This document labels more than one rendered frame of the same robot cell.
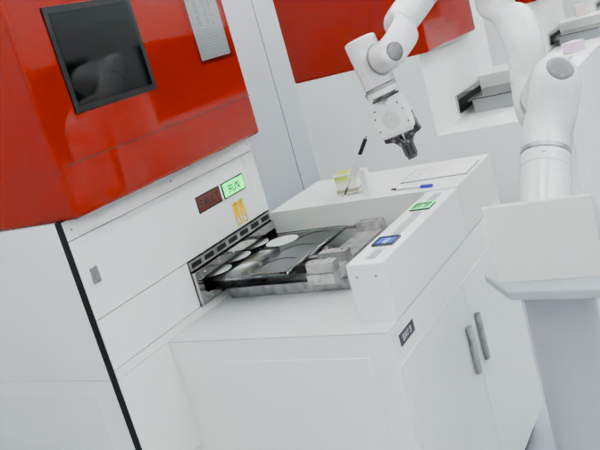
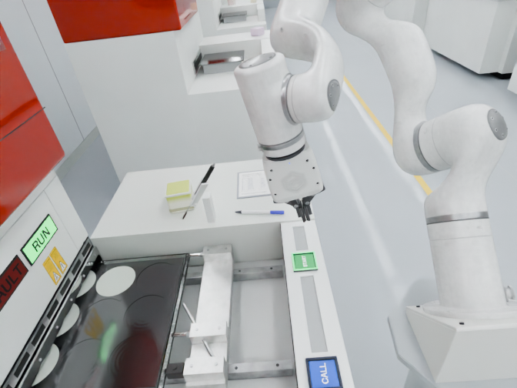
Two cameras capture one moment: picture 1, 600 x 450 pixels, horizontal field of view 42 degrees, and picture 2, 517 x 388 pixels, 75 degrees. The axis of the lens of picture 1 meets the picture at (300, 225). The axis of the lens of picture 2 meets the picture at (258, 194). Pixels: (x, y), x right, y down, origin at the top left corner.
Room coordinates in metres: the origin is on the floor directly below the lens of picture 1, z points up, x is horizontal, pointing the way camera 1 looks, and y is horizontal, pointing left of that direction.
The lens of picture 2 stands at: (1.57, 0.02, 1.56)
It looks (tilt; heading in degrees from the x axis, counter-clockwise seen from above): 35 degrees down; 331
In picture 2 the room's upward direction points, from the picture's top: 7 degrees counter-clockwise
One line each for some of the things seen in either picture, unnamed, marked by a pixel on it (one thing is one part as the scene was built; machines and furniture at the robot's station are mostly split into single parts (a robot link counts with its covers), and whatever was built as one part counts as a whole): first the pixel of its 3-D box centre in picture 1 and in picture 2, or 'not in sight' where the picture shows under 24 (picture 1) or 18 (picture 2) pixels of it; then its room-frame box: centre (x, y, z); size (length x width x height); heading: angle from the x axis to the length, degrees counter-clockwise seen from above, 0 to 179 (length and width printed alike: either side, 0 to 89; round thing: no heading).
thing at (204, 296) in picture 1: (239, 259); (65, 326); (2.25, 0.20, 0.89); 0.44 x 0.02 x 0.10; 148
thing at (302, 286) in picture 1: (306, 286); (176, 376); (2.02, 0.03, 0.84); 0.50 x 0.02 x 0.03; 58
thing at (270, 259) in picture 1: (264, 254); (101, 316); (2.22, 0.12, 0.90); 0.34 x 0.34 x 0.01; 58
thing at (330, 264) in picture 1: (321, 265); (205, 368); (1.96, -0.03, 0.89); 0.08 x 0.03 x 0.03; 58
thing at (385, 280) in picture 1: (412, 248); (312, 328); (1.90, -0.26, 0.89); 0.55 x 0.09 x 0.14; 148
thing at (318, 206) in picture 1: (384, 204); (211, 209); (2.43, -0.27, 0.89); 0.62 x 0.35 x 0.14; 58
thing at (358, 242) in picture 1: (349, 254); (214, 309); (2.10, -0.11, 0.87); 0.36 x 0.08 x 0.03; 148
